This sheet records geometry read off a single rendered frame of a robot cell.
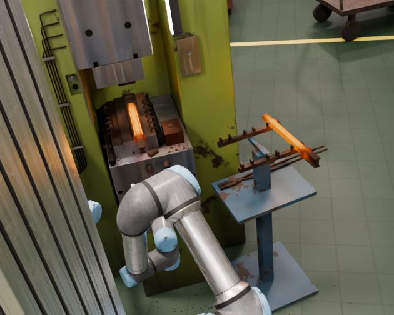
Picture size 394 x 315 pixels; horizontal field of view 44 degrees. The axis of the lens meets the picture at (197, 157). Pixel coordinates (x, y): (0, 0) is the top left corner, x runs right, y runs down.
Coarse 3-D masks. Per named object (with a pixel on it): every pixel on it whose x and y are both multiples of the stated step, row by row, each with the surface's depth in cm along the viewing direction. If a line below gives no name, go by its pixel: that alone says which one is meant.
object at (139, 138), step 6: (132, 102) 238; (132, 108) 233; (132, 114) 229; (132, 120) 225; (138, 126) 220; (138, 132) 216; (138, 138) 211; (144, 138) 214; (138, 144) 207; (144, 144) 207; (144, 150) 208
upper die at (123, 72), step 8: (136, 56) 195; (96, 64) 193; (112, 64) 192; (120, 64) 193; (128, 64) 194; (136, 64) 195; (96, 72) 193; (104, 72) 194; (112, 72) 194; (120, 72) 195; (128, 72) 196; (136, 72) 197; (96, 80) 195; (104, 80) 195; (112, 80) 196; (120, 80) 197; (128, 80) 198; (136, 80) 199
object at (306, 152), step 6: (264, 114) 227; (264, 120) 226; (270, 120) 222; (276, 126) 218; (282, 126) 217; (282, 132) 213; (288, 132) 213; (288, 138) 210; (294, 138) 209; (294, 144) 206; (300, 144) 205; (300, 150) 201; (306, 150) 200; (300, 156) 203; (306, 156) 201; (312, 156) 196; (318, 156) 195; (312, 162) 198; (318, 162) 196
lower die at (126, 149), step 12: (120, 108) 238; (144, 108) 235; (108, 120) 233; (120, 120) 229; (144, 120) 227; (120, 132) 221; (132, 132) 218; (144, 132) 218; (120, 144) 215; (132, 144) 216; (156, 144) 219; (120, 156) 218
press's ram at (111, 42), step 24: (72, 0) 175; (96, 0) 177; (120, 0) 179; (72, 24) 180; (96, 24) 182; (120, 24) 184; (144, 24) 186; (96, 48) 187; (120, 48) 189; (144, 48) 192
